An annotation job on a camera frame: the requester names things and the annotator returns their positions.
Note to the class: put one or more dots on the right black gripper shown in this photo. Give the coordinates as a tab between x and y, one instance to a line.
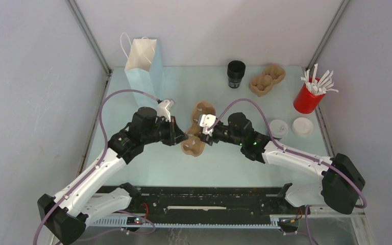
208	139

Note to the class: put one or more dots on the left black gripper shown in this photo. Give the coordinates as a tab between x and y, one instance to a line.
175	136

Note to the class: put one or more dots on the brown pulp cup carrier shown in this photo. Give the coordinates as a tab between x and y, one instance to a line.
193	145
263	83

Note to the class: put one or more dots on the white cup lid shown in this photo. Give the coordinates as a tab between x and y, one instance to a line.
278	126

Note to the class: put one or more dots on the light blue paper bag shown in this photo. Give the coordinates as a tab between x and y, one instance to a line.
143	67

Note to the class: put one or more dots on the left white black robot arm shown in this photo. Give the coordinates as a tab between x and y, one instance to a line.
70	211

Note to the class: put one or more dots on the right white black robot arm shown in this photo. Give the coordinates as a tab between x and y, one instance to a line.
338	180

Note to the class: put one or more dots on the black paper cup stack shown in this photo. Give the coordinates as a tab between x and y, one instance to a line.
235	72

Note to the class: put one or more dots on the white lid stack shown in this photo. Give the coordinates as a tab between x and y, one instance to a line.
302	126

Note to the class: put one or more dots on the red cup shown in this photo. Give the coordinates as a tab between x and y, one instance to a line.
306	102

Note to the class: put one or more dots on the white wrapped straws bundle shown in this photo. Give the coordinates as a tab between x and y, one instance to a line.
321	86

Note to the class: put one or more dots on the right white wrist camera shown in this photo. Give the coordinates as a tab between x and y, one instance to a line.
206	122

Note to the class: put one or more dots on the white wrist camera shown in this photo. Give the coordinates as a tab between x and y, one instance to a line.
206	122
164	109

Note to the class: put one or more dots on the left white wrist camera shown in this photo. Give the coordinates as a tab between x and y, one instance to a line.
164	109

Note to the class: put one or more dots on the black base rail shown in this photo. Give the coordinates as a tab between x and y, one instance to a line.
129	206

